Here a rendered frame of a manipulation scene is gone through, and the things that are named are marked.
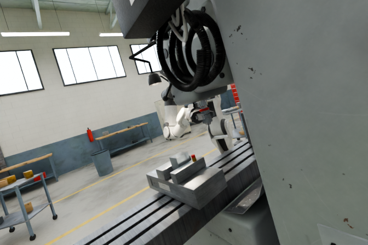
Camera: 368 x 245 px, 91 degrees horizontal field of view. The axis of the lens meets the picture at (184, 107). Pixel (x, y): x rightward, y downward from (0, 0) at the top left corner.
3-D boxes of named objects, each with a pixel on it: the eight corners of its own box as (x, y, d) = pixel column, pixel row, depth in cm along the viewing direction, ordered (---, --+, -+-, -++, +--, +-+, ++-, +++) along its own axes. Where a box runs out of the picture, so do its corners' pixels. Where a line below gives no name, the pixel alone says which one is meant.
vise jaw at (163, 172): (157, 178, 75) (154, 168, 74) (184, 162, 84) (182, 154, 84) (165, 180, 70) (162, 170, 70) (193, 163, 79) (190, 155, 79)
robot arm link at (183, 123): (182, 114, 99) (174, 126, 109) (197, 117, 102) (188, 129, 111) (183, 104, 104) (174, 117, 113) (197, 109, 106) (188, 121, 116)
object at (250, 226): (174, 210, 95) (168, 189, 95) (218, 179, 115) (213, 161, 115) (261, 266, 54) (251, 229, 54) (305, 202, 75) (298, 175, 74)
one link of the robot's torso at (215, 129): (215, 134, 170) (203, 87, 171) (233, 132, 160) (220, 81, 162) (208, 138, 157) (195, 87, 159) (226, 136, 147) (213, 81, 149)
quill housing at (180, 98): (172, 108, 84) (153, 41, 83) (204, 98, 96) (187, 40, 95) (198, 101, 69) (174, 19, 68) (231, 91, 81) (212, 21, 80)
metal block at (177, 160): (173, 171, 73) (168, 157, 72) (184, 164, 76) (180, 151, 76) (180, 173, 68) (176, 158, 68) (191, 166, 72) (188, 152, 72)
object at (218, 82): (192, 94, 68) (172, 28, 67) (232, 83, 82) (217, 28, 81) (231, 82, 52) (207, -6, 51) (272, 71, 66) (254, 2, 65)
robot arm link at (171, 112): (161, 137, 128) (160, 106, 131) (177, 136, 135) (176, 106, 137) (167, 138, 118) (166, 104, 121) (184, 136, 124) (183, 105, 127)
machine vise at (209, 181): (149, 187, 84) (142, 165, 84) (174, 173, 93) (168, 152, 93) (199, 210, 57) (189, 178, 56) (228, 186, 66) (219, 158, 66)
